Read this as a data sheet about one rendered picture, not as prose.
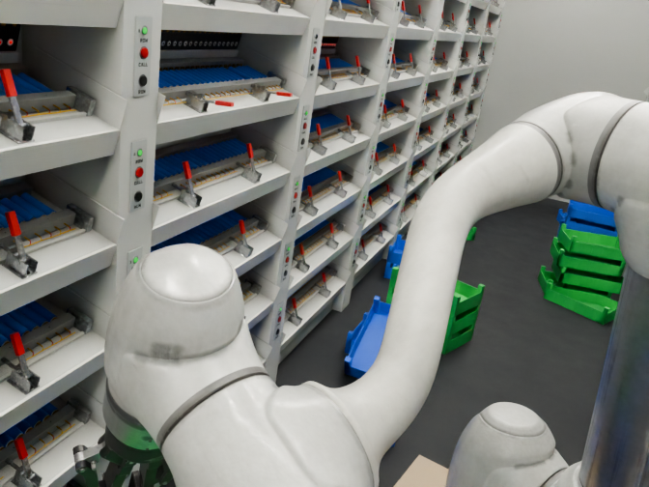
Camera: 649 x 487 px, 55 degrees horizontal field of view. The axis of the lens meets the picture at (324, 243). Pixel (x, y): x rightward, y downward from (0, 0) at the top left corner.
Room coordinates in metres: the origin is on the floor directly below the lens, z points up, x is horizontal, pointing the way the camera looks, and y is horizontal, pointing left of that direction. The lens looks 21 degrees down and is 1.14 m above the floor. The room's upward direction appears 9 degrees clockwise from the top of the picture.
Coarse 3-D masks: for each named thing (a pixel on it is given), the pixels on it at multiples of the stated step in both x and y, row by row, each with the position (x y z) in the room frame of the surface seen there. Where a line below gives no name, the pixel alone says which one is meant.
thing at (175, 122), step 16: (256, 64) 1.68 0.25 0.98; (272, 64) 1.66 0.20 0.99; (288, 80) 1.64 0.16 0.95; (304, 80) 1.63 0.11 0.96; (160, 96) 1.06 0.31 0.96; (240, 96) 1.43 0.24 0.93; (272, 96) 1.54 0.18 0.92; (160, 112) 1.06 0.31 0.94; (176, 112) 1.15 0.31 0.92; (192, 112) 1.19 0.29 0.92; (208, 112) 1.23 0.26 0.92; (224, 112) 1.28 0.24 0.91; (240, 112) 1.35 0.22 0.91; (256, 112) 1.42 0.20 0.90; (272, 112) 1.51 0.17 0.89; (288, 112) 1.60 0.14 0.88; (160, 128) 1.08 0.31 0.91; (176, 128) 1.13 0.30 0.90; (192, 128) 1.18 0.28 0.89; (208, 128) 1.24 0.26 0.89; (224, 128) 1.30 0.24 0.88
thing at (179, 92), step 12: (204, 84) 1.31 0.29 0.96; (216, 84) 1.35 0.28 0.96; (228, 84) 1.38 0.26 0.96; (240, 84) 1.43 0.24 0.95; (264, 84) 1.54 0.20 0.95; (276, 84) 1.61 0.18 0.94; (168, 96) 1.17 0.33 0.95; (180, 96) 1.21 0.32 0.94; (204, 96) 1.27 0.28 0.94; (228, 96) 1.35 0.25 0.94
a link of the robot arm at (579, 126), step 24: (576, 96) 0.81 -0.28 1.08; (600, 96) 0.80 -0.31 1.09; (528, 120) 0.76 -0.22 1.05; (552, 120) 0.75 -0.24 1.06; (576, 120) 0.74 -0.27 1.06; (600, 120) 0.73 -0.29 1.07; (576, 144) 0.73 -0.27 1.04; (600, 144) 0.71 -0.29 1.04; (576, 168) 0.73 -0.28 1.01; (576, 192) 0.74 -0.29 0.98
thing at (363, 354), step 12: (372, 312) 2.05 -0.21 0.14; (384, 312) 2.07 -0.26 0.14; (372, 324) 2.03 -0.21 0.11; (384, 324) 2.03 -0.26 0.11; (360, 336) 1.95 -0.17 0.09; (372, 336) 1.98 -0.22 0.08; (360, 348) 1.93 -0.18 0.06; (372, 348) 1.93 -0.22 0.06; (348, 360) 1.80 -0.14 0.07; (360, 360) 1.88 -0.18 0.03; (372, 360) 1.88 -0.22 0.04; (348, 372) 1.83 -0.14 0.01; (360, 372) 1.80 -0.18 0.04
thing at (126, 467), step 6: (126, 462) 0.50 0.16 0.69; (108, 468) 0.55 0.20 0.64; (114, 468) 0.53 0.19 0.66; (120, 468) 0.52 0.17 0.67; (126, 468) 0.51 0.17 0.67; (132, 468) 0.52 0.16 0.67; (102, 474) 0.56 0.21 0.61; (108, 474) 0.54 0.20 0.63; (114, 474) 0.53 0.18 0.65; (120, 474) 0.52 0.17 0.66; (126, 474) 0.52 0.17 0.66; (108, 480) 0.54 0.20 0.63; (114, 480) 0.53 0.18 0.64; (120, 480) 0.53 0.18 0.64; (108, 486) 0.54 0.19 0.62; (114, 486) 0.53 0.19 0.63; (120, 486) 0.54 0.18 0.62
